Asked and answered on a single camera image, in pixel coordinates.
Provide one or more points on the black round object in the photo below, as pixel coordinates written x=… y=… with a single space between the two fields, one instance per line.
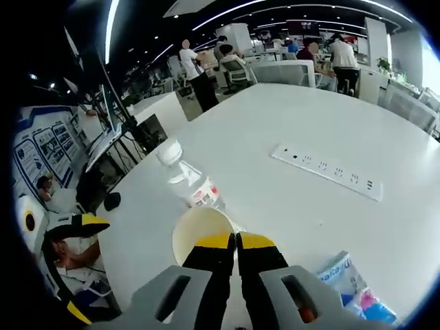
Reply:
x=112 y=201

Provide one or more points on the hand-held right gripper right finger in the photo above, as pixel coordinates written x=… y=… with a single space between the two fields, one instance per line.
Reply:
x=261 y=275

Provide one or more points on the white mesh office chair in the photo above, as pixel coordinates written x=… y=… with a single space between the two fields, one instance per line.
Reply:
x=237 y=74

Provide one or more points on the ceiling air vent panel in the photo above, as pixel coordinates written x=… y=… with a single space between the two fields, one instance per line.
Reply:
x=192 y=7

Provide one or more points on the green potted plant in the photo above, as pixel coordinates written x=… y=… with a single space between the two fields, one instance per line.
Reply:
x=384 y=64

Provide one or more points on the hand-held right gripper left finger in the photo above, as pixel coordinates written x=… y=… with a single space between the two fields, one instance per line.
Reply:
x=209 y=275

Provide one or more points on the clear plastic water bottle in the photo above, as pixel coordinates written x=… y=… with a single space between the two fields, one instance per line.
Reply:
x=185 y=178

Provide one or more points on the silver blue plastic bag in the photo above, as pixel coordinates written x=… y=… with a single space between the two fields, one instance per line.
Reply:
x=337 y=271

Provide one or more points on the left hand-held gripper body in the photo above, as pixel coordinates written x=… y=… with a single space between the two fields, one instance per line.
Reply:
x=29 y=206

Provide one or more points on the blue tissue pack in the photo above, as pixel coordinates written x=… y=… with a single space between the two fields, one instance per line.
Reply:
x=371 y=309

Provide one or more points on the grey mesh office chair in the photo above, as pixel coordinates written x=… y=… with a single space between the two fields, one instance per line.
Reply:
x=409 y=106

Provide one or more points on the white table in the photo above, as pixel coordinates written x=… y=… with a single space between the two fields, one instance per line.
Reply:
x=292 y=120

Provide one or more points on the white paper cup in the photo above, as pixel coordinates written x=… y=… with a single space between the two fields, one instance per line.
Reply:
x=196 y=230

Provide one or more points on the blue white wall poster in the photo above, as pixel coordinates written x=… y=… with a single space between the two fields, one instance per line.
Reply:
x=44 y=151

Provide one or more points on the white built-in power strip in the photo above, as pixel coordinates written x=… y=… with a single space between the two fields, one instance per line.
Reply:
x=326 y=172

